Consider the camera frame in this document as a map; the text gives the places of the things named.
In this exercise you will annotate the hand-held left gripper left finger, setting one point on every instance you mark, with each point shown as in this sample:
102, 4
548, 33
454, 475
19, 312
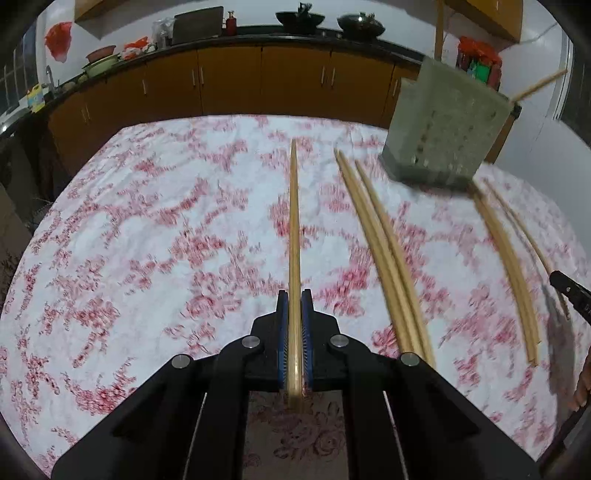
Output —
282, 350

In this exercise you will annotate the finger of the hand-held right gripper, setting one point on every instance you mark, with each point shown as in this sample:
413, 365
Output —
572, 295

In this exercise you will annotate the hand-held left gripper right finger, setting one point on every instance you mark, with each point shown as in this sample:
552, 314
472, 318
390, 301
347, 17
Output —
307, 350

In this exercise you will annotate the wooden chopstick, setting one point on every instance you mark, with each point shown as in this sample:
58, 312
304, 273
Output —
438, 27
512, 277
521, 230
294, 221
354, 189
373, 194
540, 85

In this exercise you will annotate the grey-green perforated chopstick holder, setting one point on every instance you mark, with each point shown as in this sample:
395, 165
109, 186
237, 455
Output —
443, 124

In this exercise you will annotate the person's right hand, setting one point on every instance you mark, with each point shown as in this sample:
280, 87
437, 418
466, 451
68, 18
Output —
581, 383

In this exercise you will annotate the red floral tablecloth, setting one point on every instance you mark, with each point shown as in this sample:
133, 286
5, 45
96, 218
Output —
138, 230

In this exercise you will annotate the pile of red plastic bags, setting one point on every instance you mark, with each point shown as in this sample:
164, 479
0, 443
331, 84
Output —
480, 60

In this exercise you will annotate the orange-brown lower kitchen cabinets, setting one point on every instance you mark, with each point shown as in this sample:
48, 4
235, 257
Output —
231, 83

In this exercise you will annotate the black kitchen countertop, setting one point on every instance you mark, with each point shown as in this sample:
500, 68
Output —
249, 40

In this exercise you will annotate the small red bottle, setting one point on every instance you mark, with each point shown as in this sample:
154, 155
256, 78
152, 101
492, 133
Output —
230, 24

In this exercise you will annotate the black wok with lid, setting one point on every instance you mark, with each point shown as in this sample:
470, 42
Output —
360, 24

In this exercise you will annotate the red bags on counter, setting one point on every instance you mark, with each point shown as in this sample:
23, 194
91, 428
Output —
138, 47

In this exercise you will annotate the brown cutting board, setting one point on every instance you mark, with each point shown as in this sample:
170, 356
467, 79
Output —
197, 25

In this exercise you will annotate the clear plastic jar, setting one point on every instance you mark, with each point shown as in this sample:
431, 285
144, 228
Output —
161, 33

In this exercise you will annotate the yellow box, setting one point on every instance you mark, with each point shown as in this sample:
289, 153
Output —
36, 98

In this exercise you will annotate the metal faucet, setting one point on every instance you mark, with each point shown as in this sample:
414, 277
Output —
49, 76

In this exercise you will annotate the barred window with white frame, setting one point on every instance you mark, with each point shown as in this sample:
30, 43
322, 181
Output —
18, 78

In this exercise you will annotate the red plastic bag on wall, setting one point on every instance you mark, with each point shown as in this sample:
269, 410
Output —
59, 40

